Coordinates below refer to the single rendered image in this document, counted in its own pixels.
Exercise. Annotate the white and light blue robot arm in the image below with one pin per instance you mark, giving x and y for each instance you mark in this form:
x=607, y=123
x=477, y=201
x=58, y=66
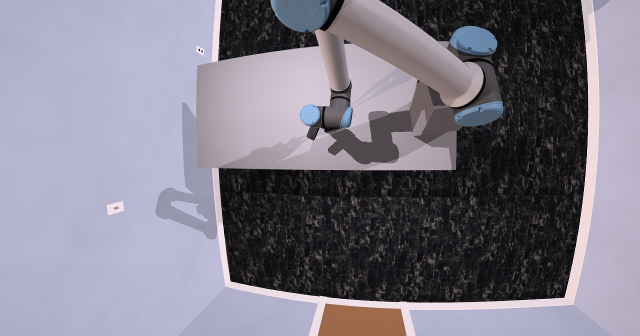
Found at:
x=461, y=75

